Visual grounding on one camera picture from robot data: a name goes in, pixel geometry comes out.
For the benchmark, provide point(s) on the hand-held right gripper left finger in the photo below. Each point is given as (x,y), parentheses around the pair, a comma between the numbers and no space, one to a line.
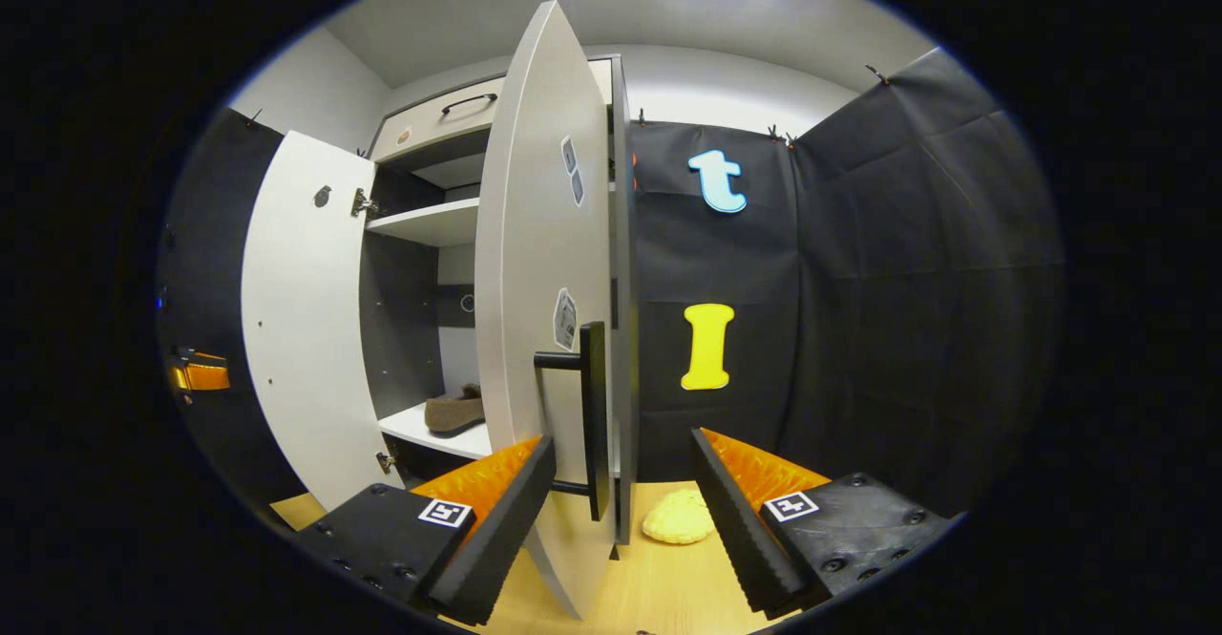
(501,535)

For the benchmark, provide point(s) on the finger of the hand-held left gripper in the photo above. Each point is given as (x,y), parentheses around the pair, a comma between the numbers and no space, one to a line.
(202,377)

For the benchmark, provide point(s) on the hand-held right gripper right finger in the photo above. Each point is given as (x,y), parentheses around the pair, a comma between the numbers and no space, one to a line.
(740,530)

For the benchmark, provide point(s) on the white cabinet door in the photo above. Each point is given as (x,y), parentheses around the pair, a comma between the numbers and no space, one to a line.
(525,234)
(305,329)

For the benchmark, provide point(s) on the brown fuzzy shoe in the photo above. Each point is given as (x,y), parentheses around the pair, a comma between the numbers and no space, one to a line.
(453,413)

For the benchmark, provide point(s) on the white shoe cabinet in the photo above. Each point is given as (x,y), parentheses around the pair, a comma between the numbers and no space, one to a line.
(406,310)

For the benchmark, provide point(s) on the white cabinet shelf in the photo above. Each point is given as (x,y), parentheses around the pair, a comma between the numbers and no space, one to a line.
(430,224)
(449,442)

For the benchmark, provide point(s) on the metal door hinge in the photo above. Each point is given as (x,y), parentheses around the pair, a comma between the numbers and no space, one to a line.
(363,203)
(386,462)

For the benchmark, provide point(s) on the white cabinet drawer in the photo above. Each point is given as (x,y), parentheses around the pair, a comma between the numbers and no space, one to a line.
(430,124)

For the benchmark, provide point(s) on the yellow round pad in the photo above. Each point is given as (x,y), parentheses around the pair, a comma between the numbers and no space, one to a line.
(678,518)

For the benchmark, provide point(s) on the black cloth clip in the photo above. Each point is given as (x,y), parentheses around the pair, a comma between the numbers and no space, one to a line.
(253,117)
(775,132)
(874,72)

